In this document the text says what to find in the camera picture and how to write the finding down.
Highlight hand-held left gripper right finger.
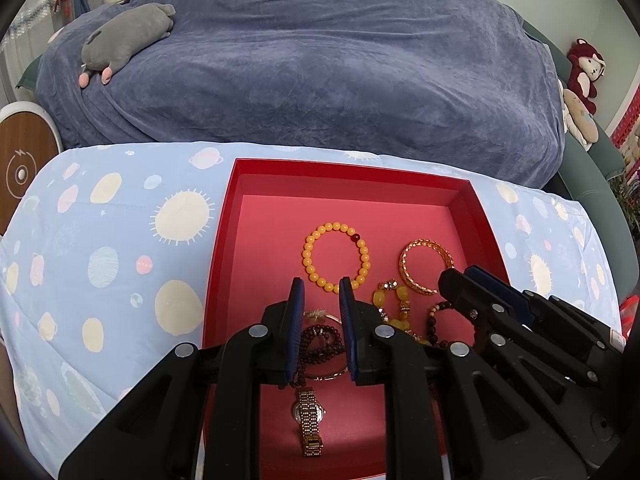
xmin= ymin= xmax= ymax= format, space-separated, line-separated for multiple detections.
xmin=338 ymin=276 xmax=596 ymax=480

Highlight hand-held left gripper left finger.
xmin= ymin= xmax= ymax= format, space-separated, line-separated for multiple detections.
xmin=58 ymin=276 xmax=307 ymax=480

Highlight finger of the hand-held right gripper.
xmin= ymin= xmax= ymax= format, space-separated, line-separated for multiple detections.
xmin=438 ymin=268 xmax=602 ymax=387
xmin=464 ymin=265 xmax=624 ymax=369

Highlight maroon small bead strand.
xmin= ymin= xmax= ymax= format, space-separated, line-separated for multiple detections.
xmin=277 ymin=324 xmax=347 ymax=388

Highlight dark bead bracelet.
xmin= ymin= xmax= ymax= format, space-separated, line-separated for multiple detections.
xmin=425 ymin=301 xmax=476 ymax=350

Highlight red box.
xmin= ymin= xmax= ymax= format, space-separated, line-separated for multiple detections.
xmin=200 ymin=158 xmax=513 ymax=480

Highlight gold watch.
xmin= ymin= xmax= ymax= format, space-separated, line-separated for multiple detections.
xmin=291 ymin=389 xmax=327 ymax=457

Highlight red packet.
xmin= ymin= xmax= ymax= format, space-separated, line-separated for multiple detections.
xmin=619 ymin=295 xmax=640 ymax=336

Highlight green sofa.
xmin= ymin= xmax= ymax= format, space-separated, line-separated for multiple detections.
xmin=522 ymin=20 xmax=636 ymax=241

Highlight light blue planet print sheet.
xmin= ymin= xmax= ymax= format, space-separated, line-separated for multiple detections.
xmin=0 ymin=141 xmax=626 ymax=480

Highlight beige plush toy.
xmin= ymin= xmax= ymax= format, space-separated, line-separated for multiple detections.
xmin=560 ymin=87 xmax=600 ymax=151

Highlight red basket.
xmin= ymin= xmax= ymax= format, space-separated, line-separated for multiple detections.
xmin=611 ymin=107 xmax=640 ymax=161

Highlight red plush monkey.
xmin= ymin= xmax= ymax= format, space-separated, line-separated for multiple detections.
xmin=565 ymin=37 xmax=607 ymax=115

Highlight dark blue blanket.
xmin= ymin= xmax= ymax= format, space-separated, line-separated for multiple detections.
xmin=35 ymin=0 xmax=561 ymax=188

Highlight round wooden side table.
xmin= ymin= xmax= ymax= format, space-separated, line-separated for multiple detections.
xmin=0 ymin=101 xmax=62 ymax=236

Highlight grey plush toy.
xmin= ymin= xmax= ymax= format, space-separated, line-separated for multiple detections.
xmin=77 ymin=2 xmax=176 ymax=86

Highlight amber chunky bead bracelet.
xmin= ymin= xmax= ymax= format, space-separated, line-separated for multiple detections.
xmin=370 ymin=281 xmax=431 ymax=346

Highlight yellow bead bracelet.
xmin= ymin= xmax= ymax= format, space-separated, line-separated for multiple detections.
xmin=301 ymin=222 xmax=371 ymax=293

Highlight gold chain bracelet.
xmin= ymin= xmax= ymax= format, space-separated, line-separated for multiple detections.
xmin=399 ymin=240 xmax=456 ymax=296

